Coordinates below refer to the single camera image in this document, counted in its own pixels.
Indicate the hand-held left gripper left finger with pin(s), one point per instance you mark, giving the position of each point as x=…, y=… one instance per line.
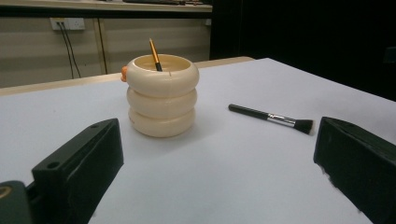
x=81, y=168

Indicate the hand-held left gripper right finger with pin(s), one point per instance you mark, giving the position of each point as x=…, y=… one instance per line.
x=358, y=165

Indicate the cream ringed cup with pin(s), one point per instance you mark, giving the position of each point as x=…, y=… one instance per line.
x=162, y=105

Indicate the black makeup brush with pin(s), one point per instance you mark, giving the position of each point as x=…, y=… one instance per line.
x=252, y=112

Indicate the thin black and orange pencil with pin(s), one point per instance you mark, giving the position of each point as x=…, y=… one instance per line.
x=154, y=53

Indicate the wooden table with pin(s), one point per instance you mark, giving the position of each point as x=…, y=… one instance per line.
x=62, y=83

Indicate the white table mat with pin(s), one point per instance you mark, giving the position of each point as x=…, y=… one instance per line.
x=218, y=171

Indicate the black curtain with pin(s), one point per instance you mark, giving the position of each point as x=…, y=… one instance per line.
x=295, y=37

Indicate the white wall socket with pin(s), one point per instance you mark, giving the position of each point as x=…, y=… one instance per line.
x=73, y=23

